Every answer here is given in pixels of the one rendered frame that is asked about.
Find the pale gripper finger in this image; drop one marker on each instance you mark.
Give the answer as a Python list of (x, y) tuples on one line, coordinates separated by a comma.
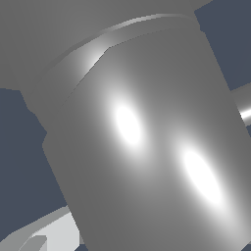
[(49, 232)]

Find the grey metal faucet body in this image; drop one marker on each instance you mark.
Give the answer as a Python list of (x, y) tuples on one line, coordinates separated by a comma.
[(147, 98)]

